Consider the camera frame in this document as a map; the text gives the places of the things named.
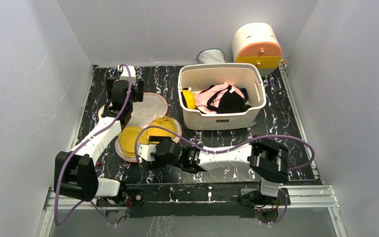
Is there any orange floral bra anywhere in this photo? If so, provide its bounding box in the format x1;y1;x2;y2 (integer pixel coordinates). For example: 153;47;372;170
97;92;182;163

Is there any yellow bra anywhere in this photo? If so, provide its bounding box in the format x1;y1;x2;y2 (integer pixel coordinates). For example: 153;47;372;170
115;117;182;162

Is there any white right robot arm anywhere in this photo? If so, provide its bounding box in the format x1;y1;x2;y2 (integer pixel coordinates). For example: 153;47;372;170
137;138;289;209

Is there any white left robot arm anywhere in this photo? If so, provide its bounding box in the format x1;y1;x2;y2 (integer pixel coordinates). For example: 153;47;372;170
54;79;144;205

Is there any pink bra in basket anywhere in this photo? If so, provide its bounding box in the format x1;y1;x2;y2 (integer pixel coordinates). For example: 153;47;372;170
194;82;247;114

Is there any black bra in basket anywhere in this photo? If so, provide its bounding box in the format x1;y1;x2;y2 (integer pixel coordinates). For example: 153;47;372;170
206;85;251;114

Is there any white mesh cylinder bag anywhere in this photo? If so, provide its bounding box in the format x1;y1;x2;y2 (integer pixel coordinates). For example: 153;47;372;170
196;48;226;64

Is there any yellow garment in basket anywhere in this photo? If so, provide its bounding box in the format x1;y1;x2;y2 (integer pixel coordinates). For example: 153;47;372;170
181;90;196;110

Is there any cream perforated plastic basket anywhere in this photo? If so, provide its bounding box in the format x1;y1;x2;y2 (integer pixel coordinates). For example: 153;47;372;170
178;63;266;130

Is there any dark blue garment in basket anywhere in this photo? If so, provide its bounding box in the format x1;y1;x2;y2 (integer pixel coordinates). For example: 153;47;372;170
239;88;249;103

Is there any cream orange drawer box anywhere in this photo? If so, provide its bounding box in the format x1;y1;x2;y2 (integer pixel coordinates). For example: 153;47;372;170
231;22;282;77

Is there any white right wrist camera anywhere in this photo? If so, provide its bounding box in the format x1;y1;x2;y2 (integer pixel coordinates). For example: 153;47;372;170
137;144;156;163

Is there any aluminium front frame rail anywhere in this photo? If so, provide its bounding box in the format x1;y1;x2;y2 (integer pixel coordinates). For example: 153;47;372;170
43;185;341;211

